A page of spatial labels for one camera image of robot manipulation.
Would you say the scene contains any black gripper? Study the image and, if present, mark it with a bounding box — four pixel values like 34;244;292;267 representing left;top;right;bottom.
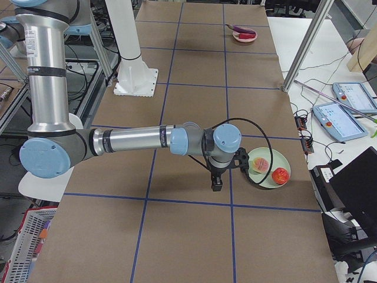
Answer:
209;163;229;192

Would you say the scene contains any peach fruit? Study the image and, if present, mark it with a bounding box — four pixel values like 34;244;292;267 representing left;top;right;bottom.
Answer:
250;157;270;174

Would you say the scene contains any red pomegranate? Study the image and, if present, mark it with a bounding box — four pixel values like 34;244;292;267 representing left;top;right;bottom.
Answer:
272;167;290;185

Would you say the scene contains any red chili pepper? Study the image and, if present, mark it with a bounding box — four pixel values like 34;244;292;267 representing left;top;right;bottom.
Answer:
237;33;256;40

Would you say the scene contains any purple eggplant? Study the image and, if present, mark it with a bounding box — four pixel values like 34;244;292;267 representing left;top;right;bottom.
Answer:
225;24;256;34

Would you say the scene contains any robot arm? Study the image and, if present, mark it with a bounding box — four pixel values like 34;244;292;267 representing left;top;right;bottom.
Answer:
14;1;248;191

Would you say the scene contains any green plate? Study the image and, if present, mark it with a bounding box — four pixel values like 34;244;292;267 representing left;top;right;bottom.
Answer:
248;147;291;189

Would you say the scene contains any near teach pendant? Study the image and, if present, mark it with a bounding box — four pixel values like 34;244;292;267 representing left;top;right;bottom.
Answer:
313;103;368;142

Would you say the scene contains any teach pendant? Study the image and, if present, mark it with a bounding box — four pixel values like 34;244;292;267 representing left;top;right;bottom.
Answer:
332;82;376;114
313;103;368;142

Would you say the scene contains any black laptop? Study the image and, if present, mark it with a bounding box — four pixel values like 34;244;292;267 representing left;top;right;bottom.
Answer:
330;146;376;234

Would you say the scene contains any metal rod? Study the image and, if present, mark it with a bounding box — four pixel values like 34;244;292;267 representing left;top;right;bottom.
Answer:
294;80;377;124

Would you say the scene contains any pink plate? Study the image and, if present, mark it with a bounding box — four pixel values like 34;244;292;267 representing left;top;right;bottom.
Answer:
232;28;257;43

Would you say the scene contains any far teach pendant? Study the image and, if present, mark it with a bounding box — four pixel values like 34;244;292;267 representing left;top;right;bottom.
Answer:
332;82;376;114

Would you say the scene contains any white plastic basket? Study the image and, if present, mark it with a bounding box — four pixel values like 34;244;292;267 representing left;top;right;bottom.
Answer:
2;206;57;282

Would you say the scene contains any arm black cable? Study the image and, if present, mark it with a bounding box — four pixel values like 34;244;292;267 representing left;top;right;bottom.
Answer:
187;117;273;186

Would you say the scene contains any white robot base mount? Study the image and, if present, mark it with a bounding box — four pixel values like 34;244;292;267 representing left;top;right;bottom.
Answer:
105;0;158;97

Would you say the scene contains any aluminium frame post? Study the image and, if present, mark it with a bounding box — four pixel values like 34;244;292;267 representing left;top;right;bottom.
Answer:
281;0;334;93

